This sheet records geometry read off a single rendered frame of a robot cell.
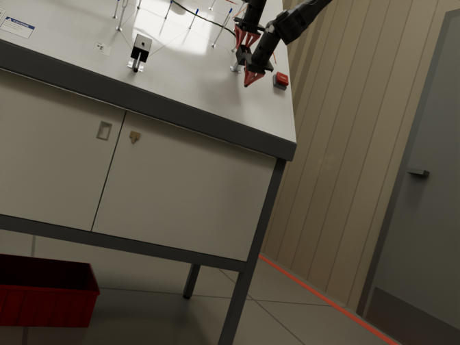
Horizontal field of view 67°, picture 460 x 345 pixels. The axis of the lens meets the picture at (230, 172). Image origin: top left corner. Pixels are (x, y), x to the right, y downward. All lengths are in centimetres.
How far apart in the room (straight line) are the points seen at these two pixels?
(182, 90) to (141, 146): 22
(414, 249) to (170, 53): 187
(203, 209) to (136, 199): 23
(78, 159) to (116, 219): 22
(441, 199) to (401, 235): 33
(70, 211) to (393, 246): 200
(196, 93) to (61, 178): 50
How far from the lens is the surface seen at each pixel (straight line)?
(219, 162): 119
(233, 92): 127
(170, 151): 115
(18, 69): 112
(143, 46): 110
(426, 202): 248
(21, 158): 116
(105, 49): 119
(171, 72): 121
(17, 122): 116
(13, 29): 119
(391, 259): 255
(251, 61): 119
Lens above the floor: 71
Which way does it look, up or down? level
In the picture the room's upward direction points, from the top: 16 degrees clockwise
